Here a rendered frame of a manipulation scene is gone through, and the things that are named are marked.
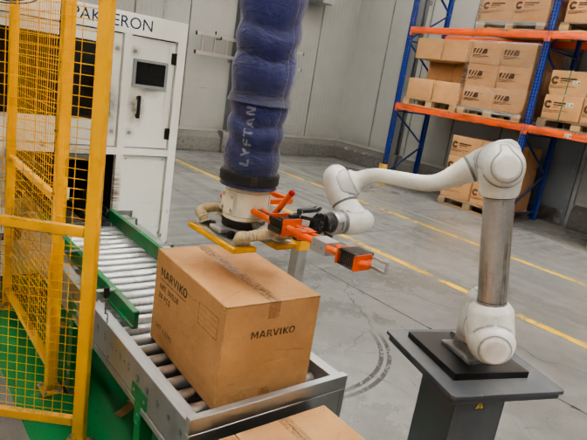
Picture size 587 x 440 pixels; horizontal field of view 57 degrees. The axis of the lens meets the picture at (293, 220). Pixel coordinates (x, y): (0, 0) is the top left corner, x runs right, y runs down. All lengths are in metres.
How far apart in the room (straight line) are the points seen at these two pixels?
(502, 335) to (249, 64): 1.25
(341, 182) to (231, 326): 0.69
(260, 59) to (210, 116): 9.83
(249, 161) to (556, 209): 8.91
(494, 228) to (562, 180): 8.60
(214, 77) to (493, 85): 5.44
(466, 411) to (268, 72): 1.46
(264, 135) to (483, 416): 1.37
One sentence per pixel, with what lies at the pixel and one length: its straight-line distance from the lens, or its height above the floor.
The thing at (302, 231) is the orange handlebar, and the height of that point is 1.23.
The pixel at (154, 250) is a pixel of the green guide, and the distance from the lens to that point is 3.36.
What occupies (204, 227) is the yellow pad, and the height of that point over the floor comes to 1.11.
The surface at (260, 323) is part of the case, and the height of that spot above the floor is 0.87.
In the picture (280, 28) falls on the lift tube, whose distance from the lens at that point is 1.95.
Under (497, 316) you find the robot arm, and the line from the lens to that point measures 1.99.
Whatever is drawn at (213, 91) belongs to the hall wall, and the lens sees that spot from 11.72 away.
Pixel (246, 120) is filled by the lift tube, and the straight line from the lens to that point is 1.96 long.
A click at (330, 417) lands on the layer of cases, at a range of 2.12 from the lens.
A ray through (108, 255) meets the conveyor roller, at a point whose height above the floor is 0.55.
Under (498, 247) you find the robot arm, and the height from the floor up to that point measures 1.27.
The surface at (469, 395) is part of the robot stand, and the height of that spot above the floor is 0.75.
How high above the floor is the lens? 1.70
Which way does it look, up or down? 14 degrees down
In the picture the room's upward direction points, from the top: 9 degrees clockwise
